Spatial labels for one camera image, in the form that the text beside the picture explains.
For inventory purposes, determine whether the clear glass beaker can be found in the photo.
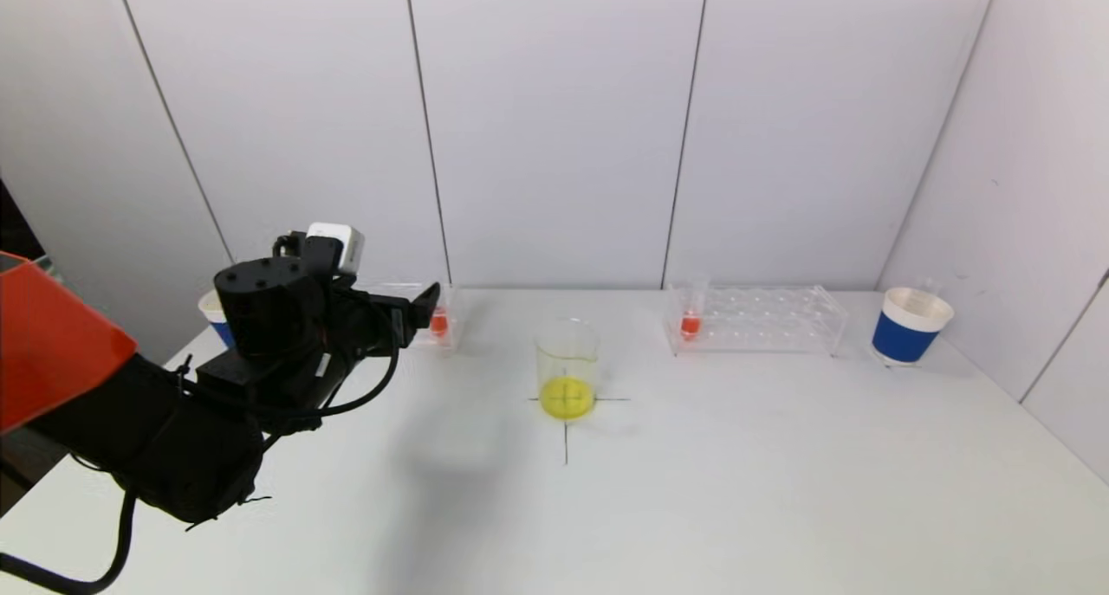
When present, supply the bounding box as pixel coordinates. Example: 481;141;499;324
533;318;600;423

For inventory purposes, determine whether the blue white paper cup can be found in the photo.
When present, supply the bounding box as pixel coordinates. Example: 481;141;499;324
198;290;237;349
871;287;956;368

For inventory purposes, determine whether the white grey left wrist camera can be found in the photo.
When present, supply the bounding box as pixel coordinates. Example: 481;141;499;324
306;223;366;275

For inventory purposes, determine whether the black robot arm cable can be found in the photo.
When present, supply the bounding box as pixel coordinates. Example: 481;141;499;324
0;489;138;595

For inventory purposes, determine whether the black looped camera cable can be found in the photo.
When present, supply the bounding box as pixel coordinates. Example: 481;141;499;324
260;318;401;423

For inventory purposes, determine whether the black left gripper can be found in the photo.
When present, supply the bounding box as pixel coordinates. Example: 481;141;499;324
332;281;441;357

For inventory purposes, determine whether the clear acrylic test tube rack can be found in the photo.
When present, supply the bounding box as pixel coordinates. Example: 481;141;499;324
347;281;464;352
663;281;850;358

